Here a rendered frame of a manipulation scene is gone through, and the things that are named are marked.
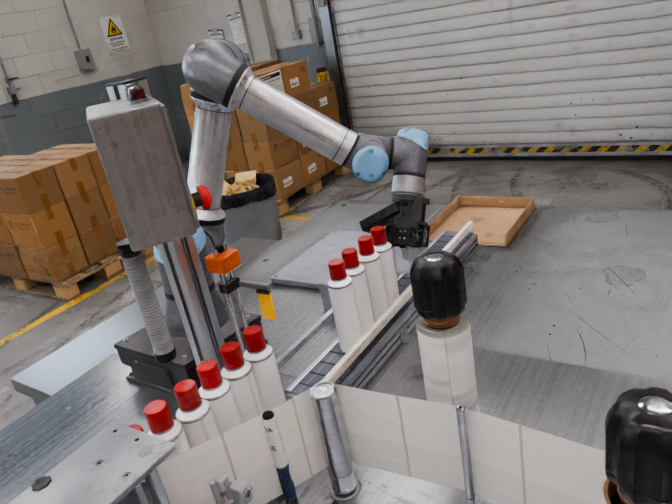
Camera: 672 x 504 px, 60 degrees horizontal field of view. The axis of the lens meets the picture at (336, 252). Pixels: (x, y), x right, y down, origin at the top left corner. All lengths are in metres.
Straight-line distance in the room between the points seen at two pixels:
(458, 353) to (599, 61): 4.29
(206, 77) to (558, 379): 0.88
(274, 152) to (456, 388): 3.95
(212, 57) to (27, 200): 3.12
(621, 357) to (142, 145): 0.95
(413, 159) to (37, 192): 3.26
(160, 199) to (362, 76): 5.10
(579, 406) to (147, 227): 0.74
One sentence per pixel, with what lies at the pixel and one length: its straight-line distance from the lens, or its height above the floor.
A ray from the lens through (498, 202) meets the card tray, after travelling 2.02.
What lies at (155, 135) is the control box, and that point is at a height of 1.43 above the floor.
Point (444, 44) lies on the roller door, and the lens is 5.44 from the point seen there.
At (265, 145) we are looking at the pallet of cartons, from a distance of 4.75.
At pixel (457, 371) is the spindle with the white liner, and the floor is 1.00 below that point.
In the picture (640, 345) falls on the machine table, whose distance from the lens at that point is 1.32.
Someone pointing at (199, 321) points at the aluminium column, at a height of 1.08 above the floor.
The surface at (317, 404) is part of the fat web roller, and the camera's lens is 0.83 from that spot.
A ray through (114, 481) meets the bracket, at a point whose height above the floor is 1.14.
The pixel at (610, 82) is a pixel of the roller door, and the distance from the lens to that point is 5.10.
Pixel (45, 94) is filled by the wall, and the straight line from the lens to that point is 6.98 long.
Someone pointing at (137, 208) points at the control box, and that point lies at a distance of 0.84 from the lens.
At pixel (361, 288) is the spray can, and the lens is 1.21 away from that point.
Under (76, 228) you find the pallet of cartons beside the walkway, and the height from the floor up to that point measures 0.43.
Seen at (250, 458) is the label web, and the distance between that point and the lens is 0.86.
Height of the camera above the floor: 1.55
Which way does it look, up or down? 23 degrees down
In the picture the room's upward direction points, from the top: 11 degrees counter-clockwise
